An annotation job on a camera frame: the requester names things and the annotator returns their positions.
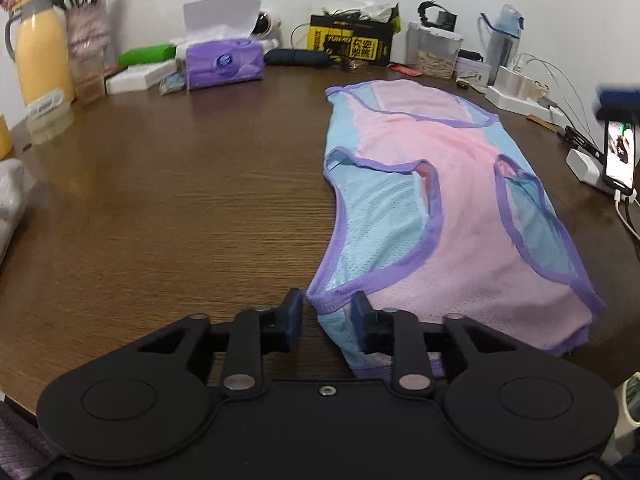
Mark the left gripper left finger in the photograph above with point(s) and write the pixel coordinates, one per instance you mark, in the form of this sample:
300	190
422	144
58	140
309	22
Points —
253	334

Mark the white tape roll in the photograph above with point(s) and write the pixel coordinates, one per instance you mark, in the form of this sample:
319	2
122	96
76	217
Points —
628	402

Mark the white power strip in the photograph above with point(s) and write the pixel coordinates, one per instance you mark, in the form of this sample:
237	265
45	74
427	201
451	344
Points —
525	107

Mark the white phone stand base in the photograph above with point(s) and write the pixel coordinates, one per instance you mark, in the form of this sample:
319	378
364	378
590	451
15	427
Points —
588	170

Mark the yellow cup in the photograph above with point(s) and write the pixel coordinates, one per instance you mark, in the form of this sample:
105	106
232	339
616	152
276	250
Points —
6	143

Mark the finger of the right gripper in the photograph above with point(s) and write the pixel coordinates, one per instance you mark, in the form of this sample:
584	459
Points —
618	103

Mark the blue water bottle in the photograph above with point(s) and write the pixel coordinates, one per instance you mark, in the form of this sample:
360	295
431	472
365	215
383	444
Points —
504	38

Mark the white plastic bag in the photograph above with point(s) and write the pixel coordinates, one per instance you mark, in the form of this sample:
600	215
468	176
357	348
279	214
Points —
15	187

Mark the white small box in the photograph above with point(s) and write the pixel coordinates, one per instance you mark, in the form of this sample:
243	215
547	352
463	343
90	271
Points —
471	66

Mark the pink blue purple mesh vest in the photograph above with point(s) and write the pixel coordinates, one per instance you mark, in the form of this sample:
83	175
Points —
438	212

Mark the red snack packet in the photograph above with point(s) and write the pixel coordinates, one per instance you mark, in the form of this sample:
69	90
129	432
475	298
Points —
404	69

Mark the yellow black cardboard box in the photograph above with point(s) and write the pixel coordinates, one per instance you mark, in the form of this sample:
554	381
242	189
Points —
354	34

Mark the white security camera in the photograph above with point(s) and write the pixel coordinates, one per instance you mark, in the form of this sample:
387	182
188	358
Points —
267	25

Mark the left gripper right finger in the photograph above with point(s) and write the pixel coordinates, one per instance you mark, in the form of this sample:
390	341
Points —
398	334

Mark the purple tissue pack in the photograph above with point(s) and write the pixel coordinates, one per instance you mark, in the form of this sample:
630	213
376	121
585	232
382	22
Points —
219	45

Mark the dark navy pouch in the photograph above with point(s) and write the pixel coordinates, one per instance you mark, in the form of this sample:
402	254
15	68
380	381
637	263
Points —
297	58

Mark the green tube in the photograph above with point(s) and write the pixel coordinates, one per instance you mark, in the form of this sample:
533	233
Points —
147	55

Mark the glass vase with flowers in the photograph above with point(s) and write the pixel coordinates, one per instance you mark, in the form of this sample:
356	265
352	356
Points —
82	35

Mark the smartphone on stand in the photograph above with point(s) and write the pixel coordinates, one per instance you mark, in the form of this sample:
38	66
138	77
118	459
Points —
620	156

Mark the yellow thermos jug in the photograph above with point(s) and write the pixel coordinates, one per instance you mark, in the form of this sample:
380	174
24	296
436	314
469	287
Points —
35	38

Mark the clear container with lid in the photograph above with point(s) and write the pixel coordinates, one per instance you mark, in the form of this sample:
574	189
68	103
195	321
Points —
432	51

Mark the white flat box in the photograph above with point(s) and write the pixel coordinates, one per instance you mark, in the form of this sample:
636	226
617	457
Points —
137	78

